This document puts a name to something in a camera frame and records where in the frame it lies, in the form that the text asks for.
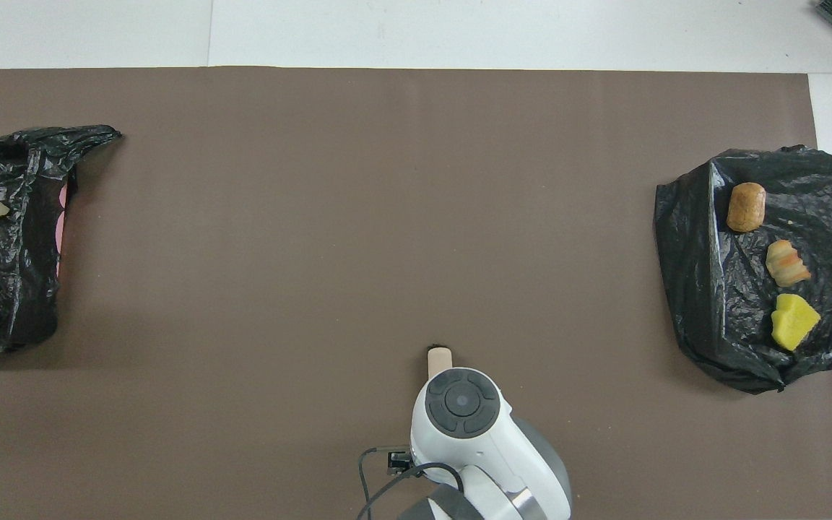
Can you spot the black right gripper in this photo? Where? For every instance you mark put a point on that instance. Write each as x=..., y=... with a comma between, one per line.
x=400, y=462

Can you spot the beige hand brush black bristles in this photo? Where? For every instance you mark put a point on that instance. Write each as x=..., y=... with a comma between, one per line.
x=439, y=361

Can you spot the brown bread roll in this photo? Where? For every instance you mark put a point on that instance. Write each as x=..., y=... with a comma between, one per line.
x=746, y=207

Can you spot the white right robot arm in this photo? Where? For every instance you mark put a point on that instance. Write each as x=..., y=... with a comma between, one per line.
x=474, y=440

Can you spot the plain yellow sponge piece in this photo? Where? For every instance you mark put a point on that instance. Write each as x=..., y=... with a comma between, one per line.
x=794, y=323

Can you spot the brown table mat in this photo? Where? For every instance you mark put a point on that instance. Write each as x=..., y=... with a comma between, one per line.
x=387, y=101

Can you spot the striped croissant toy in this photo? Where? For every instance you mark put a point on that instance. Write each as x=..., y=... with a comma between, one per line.
x=786, y=263

